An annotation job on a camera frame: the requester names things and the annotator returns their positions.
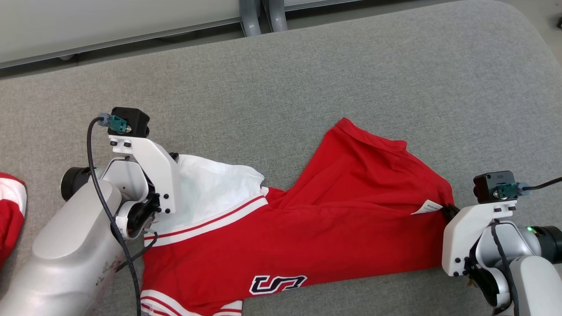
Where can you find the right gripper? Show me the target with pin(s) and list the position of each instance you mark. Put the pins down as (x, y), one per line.
(459, 241)

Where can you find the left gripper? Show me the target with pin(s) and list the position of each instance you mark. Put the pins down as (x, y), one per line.
(158, 175)

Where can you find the red white jersey shirt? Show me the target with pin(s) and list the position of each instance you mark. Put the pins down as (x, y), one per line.
(333, 237)

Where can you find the red shorts with white stripe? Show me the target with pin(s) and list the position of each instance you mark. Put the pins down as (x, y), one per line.
(11, 215)

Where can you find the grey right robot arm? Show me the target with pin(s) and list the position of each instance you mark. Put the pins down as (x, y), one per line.
(535, 285)

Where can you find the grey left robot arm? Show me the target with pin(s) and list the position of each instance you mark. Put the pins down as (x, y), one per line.
(66, 254)

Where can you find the grey rounded partition foot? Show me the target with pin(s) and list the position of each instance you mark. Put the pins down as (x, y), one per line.
(277, 15)
(250, 17)

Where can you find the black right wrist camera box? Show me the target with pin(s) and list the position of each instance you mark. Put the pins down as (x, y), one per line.
(491, 186)

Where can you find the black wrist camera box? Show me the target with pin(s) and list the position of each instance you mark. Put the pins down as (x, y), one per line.
(491, 186)
(131, 118)

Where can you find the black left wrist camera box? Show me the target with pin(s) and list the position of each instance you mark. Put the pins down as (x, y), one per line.
(131, 118)

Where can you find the white partition panel grey frame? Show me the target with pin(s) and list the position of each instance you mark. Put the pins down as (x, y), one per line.
(109, 22)
(316, 3)

